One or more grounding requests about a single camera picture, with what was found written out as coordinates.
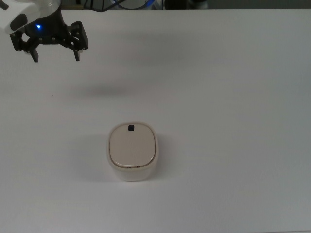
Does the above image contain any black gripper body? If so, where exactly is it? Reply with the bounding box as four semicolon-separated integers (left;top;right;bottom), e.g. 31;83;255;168
25;7;71;47

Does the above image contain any small white trash can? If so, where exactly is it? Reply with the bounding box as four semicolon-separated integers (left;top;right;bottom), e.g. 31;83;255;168
106;122;160;182

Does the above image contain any dark background panel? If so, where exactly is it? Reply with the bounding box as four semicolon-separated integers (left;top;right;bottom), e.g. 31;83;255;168
164;0;311;10

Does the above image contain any black background cable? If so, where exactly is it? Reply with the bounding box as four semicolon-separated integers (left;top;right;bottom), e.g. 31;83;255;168
88;0;128;13

